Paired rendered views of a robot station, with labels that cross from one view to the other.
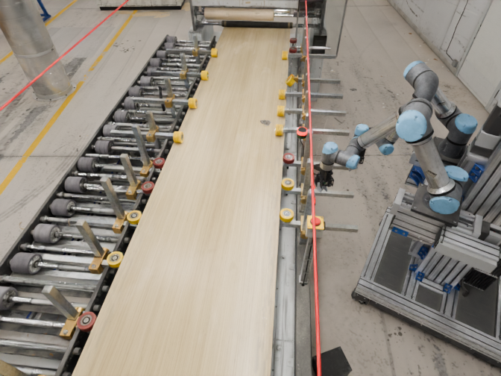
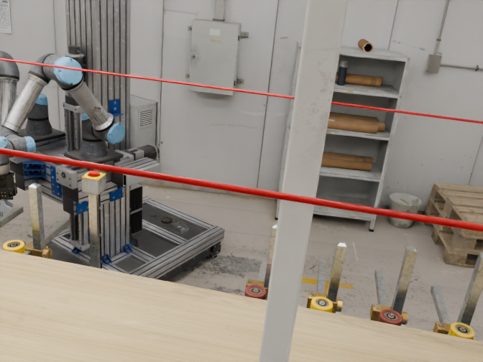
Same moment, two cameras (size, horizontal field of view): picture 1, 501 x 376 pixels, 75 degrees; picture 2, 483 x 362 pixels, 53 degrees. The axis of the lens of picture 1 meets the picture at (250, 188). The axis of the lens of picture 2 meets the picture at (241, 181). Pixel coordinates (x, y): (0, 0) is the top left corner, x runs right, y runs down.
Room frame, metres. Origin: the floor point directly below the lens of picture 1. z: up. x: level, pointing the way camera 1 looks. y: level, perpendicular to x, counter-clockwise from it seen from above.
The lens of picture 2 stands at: (0.24, 1.44, 1.97)
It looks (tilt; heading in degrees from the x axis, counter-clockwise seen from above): 22 degrees down; 272
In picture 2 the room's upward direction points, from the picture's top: 6 degrees clockwise
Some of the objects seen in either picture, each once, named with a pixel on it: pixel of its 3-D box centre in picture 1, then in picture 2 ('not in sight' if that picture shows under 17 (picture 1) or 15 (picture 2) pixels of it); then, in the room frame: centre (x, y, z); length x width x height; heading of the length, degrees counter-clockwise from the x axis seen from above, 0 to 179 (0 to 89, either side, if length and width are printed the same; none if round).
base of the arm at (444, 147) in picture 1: (454, 144); (38, 123); (1.55, -1.25, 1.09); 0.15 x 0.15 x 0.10
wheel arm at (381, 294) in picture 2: not in sight; (382, 302); (-0.33, -0.22, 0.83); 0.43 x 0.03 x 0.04; 83
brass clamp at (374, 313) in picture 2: not in sight; (388, 314); (-0.33, -0.14, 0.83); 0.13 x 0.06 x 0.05; 173
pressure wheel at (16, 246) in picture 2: (285, 218); (14, 256); (1.19, -0.20, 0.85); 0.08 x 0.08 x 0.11
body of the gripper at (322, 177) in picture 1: (325, 175); (3, 184); (1.33, -0.43, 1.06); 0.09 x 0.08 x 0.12; 13
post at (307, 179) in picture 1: (306, 189); not in sight; (1.38, -0.34, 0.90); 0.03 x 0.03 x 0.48; 83
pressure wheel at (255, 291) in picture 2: not in sight; (254, 302); (0.19, -0.09, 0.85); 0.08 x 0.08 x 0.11
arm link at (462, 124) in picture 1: (462, 127); (36, 104); (1.56, -1.25, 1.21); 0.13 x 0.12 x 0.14; 6
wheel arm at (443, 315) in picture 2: not in sight; (443, 319); (-0.58, -0.19, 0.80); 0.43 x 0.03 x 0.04; 83
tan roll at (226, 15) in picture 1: (256, 14); not in sight; (4.03, -0.11, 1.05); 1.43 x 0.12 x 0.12; 83
